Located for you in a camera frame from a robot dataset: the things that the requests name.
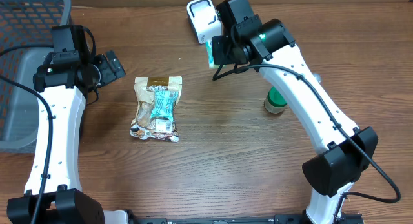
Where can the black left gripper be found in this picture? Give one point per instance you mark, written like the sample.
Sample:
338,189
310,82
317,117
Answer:
109,75

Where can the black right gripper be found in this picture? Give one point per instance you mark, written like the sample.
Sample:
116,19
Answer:
220,45

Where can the brown Pantree snack pouch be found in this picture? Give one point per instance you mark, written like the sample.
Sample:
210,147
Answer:
142,126

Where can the teal snack bar wrapper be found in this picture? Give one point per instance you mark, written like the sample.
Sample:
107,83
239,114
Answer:
164,102

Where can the green lidded cup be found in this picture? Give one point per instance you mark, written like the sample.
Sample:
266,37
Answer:
274,102

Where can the teal tissue pack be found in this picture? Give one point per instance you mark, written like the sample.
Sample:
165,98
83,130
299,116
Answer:
208,45

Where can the yellow oil bottle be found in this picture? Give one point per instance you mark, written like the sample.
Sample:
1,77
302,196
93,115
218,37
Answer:
318,78

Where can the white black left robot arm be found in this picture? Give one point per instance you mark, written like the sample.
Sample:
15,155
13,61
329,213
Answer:
53,193

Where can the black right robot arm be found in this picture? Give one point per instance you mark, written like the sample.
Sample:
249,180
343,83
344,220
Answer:
343,150

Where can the white barcode scanner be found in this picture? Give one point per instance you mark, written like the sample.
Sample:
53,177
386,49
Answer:
204,20

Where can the grey plastic mesh basket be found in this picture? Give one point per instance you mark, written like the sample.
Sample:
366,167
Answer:
26,40

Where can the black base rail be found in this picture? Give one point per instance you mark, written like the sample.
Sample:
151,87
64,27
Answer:
276,219

